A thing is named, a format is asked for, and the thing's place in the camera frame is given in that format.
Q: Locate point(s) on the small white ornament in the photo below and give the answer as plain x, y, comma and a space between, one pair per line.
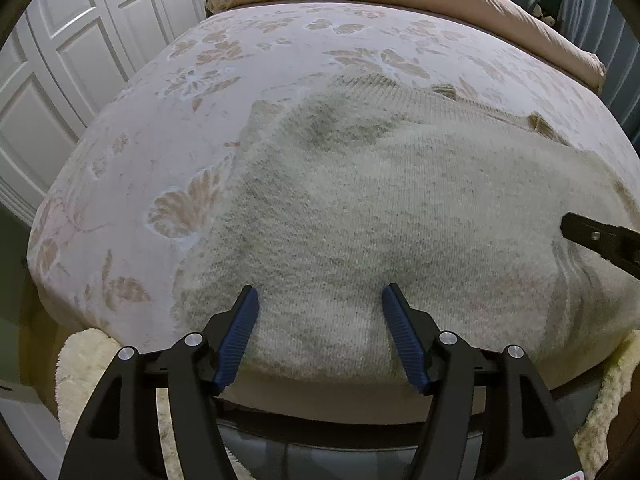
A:
544, 14

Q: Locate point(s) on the white panelled wardrobe doors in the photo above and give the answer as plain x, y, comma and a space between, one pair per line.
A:
75, 60

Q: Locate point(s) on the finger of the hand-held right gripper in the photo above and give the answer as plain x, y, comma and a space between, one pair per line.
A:
585, 230

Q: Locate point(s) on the bed with floral sheet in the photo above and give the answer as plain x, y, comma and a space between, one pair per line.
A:
150, 135

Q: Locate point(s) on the blue-grey curtain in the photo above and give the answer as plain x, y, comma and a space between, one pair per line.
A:
600, 25

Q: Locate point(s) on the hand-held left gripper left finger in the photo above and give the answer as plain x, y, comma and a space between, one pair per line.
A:
235, 340

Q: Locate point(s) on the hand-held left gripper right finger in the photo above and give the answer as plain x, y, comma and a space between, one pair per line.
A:
407, 340

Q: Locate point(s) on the beige knit sweater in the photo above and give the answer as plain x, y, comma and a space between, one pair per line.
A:
375, 200

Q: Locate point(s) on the white fluffy rug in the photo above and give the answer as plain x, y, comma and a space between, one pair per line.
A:
85, 370

